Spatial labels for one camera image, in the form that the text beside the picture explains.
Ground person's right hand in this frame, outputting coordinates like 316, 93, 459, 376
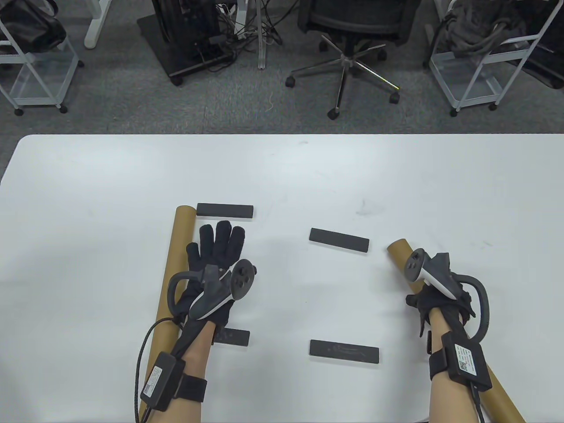
405, 282, 477, 340

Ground person's left hand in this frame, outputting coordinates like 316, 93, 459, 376
171, 221, 247, 356

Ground brown cardboard mailing tube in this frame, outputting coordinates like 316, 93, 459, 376
386, 238, 527, 423
138, 205, 197, 416

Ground black rectangular bar weight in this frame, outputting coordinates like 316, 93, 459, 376
309, 339, 380, 364
214, 328, 251, 347
196, 203, 255, 219
309, 227, 370, 252

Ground grey handheld controller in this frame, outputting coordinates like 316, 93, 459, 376
404, 249, 489, 341
167, 259, 259, 322

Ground person's left forearm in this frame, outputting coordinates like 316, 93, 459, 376
148, 322, 219, 423

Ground person's right forearm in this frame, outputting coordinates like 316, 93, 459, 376
427, 308, 484, 423

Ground black wrist sensor box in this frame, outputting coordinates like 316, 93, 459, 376
140, 351, 186, 412
440, 331, 494, 392

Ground black rolling equipment cart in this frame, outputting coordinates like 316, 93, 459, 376
137, 0, 236, 86

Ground white desk leg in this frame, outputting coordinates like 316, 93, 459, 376
84, 0, 113, 49

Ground black office chair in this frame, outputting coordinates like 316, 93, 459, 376
286, 0, 418, 120

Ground black equipment base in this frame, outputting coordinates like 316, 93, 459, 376
507, 0, 564, 89

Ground grey bag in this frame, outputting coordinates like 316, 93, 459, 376
443, 0, 527, 57

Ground black bag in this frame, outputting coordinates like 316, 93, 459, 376
0, 0, 67, 54

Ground black wrist strap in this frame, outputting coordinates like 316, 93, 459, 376
174, 373, 208, 403
428, 350, 447, 381

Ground clear acrylic post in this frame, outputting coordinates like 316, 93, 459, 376
257, 0, 268, 70

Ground tangled black cables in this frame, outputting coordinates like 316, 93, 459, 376
215, 0, 304, 48

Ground white wire cart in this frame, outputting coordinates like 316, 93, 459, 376
428, 0, 564, 117
0, 17, 85, 116

